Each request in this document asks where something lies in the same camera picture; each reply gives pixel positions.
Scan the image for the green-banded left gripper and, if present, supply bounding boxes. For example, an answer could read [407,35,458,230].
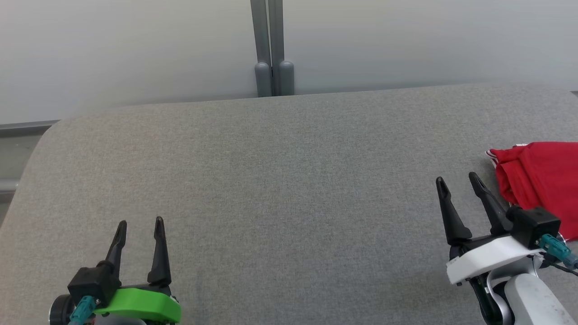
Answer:
[49,216,182,325]

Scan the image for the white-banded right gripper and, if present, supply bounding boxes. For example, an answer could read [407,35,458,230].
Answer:
[435,172,545,285]

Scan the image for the red shorts with white trim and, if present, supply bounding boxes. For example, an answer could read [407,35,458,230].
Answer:
[485,144,578,242]

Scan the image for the teal-plug left camera cable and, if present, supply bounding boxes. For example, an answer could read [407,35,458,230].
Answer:
[68,295,98,325]

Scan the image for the teal-plug camera cable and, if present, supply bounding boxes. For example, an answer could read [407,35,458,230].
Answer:
[538,233,578,276]
[68,295,98,325]

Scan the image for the teal-plug right camera cable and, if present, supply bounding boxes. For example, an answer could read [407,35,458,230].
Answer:
[538,233,578,276]

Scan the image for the grey partition post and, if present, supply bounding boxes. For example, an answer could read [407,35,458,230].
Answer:
[250,0,273,98]
[268,0,295,97]

